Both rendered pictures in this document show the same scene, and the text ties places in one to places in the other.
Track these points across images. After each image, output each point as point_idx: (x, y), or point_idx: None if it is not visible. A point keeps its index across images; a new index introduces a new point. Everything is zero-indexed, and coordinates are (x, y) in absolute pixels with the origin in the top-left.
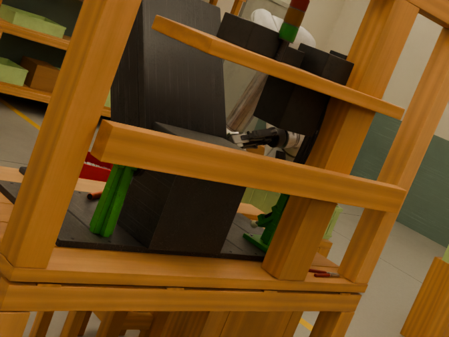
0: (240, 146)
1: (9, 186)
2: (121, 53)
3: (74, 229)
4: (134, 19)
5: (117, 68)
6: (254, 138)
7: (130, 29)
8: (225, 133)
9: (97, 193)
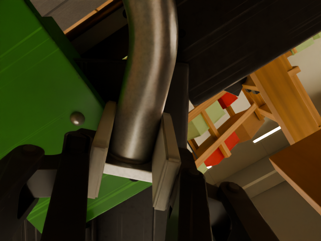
0: (107, 138)
1: (64, 27)
2: (298, 91)
3: None
4: (310, 113)
5: (292, 81)
6: (224, 186)
7: (306, 106)
8: (187, 130)
9: None
